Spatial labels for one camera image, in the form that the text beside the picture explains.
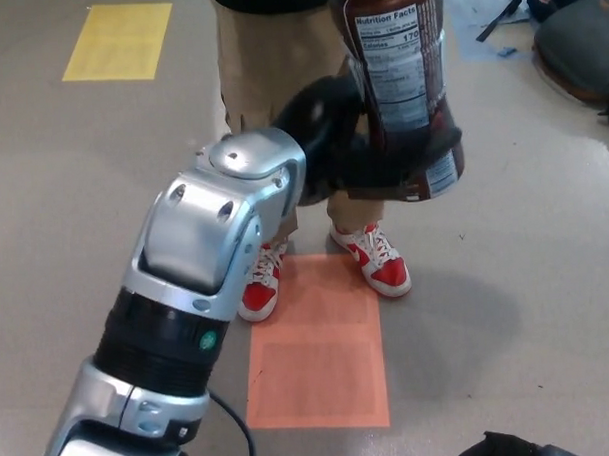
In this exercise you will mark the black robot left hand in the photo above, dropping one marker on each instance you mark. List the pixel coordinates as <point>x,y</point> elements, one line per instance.
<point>326,132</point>

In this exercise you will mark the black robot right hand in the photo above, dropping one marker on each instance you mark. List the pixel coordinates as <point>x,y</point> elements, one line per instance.
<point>512,451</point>

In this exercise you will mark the brown protein shake bottle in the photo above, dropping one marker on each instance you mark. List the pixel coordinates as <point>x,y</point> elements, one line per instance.
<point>399,84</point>

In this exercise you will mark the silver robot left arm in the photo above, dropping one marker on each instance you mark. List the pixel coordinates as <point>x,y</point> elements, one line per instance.
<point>194,232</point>

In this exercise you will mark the person's left red white sneaker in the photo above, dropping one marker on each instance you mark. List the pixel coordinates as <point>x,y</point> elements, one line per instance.
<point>388,275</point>

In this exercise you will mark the person's red white sneaker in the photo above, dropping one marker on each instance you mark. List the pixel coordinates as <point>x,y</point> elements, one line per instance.
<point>257,299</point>
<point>388,275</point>

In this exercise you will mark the person's right red white sneaker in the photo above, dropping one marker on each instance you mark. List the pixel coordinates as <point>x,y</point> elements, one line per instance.
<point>257,299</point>

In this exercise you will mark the khaki cargo trousers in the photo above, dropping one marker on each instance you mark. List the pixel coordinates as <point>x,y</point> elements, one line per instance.
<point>278,49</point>

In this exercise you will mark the blue paper sheet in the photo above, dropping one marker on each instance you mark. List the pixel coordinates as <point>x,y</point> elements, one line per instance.
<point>470,47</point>

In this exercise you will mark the small blue tape scrap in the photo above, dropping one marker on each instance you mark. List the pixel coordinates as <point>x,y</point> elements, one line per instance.
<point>506,51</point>

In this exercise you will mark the orange paper sheet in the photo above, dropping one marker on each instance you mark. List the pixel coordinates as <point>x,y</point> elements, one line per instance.
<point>314,368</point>

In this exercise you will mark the yellow paper sheet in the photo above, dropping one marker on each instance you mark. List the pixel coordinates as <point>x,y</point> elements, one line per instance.
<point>118,44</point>

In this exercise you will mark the grey bag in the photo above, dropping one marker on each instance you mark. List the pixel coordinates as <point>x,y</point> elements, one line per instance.
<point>578,53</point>

